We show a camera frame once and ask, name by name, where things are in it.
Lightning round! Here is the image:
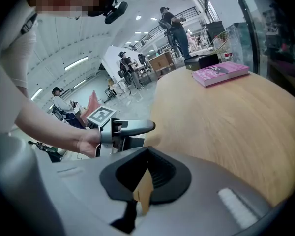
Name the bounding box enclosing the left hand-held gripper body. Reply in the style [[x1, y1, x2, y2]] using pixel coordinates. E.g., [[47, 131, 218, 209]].
[[86, 106, 146, 157]]

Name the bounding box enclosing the plastic-wrapped box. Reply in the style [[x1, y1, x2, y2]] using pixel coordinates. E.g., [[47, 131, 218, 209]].
[[227, 22, 250, 66]]

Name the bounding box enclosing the wooden coffee table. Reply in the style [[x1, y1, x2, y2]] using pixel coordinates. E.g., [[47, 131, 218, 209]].
[[133, 65, 295, 216]]

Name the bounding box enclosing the person's white shirt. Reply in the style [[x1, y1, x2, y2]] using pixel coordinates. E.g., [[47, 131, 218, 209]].
[[0, 0, 39, 135]]

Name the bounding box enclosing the black box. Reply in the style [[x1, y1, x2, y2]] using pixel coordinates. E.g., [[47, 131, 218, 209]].
[[184, 53, 220, 71]]

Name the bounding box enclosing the yellow wire side table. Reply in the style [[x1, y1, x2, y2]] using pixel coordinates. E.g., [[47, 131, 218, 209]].
[[206, 30, 231, 59]]

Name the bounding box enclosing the black curved pole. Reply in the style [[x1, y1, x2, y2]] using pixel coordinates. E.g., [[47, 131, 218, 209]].
[[227, 0, 259, 75]]

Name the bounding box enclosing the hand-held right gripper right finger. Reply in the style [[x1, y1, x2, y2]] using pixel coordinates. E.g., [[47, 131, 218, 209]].
[[135, 146, 286, 236]]

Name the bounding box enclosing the black head camera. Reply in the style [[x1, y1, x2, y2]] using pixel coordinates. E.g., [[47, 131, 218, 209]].
[[87, 0, 129, 25]]

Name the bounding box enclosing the wooden cabinet white top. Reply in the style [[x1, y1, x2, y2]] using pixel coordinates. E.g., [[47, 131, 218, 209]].
[[148, 52, 177, 80]]

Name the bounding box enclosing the person's left hand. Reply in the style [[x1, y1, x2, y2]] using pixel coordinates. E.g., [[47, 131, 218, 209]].
[[77, 129, 102, 158]]

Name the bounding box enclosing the white table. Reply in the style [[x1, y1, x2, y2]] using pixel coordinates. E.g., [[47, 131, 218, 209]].
[[104, 79, 131, 101]]

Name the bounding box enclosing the person's left forearm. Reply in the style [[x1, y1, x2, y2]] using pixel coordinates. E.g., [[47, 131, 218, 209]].
[[13, 84, 87, 154]]

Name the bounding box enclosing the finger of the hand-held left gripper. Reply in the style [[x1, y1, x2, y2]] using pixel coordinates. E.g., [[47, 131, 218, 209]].
[[124, 119, 156, 135]]

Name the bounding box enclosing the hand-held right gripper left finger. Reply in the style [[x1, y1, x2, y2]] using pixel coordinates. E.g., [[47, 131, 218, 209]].
[[0, 144, 148, 236]]

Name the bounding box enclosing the black railing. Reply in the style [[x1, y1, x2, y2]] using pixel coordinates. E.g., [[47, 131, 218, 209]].
[[126, 6, 200, 52]]

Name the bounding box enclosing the pink book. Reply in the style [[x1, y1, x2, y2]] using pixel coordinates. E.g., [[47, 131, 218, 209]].
[[191, 62, 250, 89]]

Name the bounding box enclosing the long ceiling light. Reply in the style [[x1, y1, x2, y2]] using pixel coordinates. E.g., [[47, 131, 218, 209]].
[[30, 87, 44, 101], [63, 56, 89, 72]]

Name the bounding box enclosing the black bin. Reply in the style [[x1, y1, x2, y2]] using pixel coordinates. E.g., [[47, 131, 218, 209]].
[[205, 20, 226, 43]]

